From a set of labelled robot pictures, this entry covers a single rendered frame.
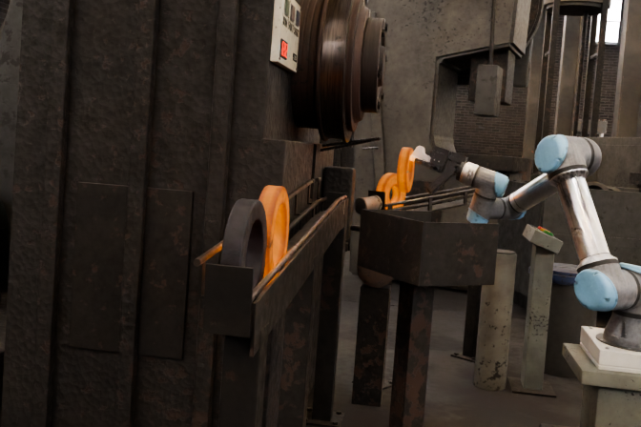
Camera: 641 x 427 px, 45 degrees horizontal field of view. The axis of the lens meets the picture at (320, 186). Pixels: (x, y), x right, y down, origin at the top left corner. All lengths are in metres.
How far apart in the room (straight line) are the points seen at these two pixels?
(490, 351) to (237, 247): 1.92
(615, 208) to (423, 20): 1.69
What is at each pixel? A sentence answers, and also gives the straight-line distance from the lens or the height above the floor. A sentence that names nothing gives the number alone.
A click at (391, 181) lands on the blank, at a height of 0.76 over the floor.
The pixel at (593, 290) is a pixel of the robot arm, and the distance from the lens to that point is 2.26.
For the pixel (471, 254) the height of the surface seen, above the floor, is 0.65.
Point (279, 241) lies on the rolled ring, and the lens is 1.50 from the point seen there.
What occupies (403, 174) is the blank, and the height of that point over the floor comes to 0.79.
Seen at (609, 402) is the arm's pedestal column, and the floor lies 0.20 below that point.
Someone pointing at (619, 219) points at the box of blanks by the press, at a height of 0.58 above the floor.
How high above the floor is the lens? 0.86
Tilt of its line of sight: 3 degrees down
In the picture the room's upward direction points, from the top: 4 degrees clockwise
